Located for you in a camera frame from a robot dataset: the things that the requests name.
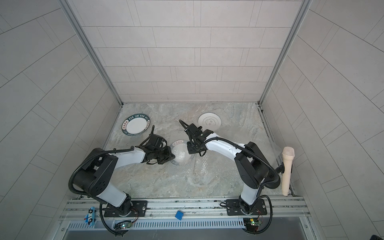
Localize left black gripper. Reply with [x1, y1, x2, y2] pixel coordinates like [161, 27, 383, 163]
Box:
[153, 146, 177, 165]

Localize green rimmed plate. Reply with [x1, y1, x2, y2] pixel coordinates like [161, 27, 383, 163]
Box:
[171, 140, 191, 165]
[121, 114, 151, 136]

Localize bubble wrap sheet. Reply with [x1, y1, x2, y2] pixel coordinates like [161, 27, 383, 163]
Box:
[164, 139, 195, 176]

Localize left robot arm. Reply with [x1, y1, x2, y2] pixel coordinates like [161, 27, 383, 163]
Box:
[68, 128, 176, 217]

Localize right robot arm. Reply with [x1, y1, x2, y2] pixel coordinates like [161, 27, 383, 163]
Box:
[179, 120, 281, 215]

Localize white plate concentric rings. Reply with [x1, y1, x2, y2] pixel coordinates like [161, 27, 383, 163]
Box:
[197, 112, 223, 132]

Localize blue square tag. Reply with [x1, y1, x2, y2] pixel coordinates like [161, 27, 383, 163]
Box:
[175, 211, 184, 221]

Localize left circuit board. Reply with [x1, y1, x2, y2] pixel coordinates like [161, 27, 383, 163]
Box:
[114, 220, 133, 231]

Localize circuit board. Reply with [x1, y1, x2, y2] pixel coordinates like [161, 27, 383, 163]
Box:
[243, 219, 263, 232]
[114, 220, 133, 231]

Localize beige foam microphone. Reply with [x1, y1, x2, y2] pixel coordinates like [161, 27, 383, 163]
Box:
[281, 147, 295, 196]

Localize right circuit board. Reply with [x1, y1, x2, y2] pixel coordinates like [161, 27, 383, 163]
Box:
[243, 219, 263, 232]

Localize blue connector clip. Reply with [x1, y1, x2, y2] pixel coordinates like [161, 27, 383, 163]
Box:
[84, 207, 96, 227]

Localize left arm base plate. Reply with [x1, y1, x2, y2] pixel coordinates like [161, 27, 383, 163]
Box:
[103, 201, 148, 218]

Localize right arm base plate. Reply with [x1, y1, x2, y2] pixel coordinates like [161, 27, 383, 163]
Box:
[220, 199, 268, 216]

